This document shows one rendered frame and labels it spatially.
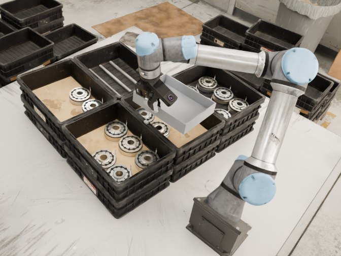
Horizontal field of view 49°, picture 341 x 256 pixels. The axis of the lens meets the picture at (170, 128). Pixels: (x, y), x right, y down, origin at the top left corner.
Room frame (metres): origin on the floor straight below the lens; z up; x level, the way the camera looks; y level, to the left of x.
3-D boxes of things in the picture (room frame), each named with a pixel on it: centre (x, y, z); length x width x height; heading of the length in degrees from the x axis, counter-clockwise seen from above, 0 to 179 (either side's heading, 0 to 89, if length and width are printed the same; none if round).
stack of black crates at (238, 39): (2.97, -0.38, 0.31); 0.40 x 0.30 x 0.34; 57
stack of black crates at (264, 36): (2.76, -0.71, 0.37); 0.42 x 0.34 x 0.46; 57
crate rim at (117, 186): (1.05, 0.20, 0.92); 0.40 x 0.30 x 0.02; 48
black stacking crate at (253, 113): (1.50, -0.20, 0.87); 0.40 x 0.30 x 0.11; 48
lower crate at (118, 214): (1.05, 0.20, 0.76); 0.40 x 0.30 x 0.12; 48
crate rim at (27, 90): (1.32, 0.50, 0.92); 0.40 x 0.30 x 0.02; 48
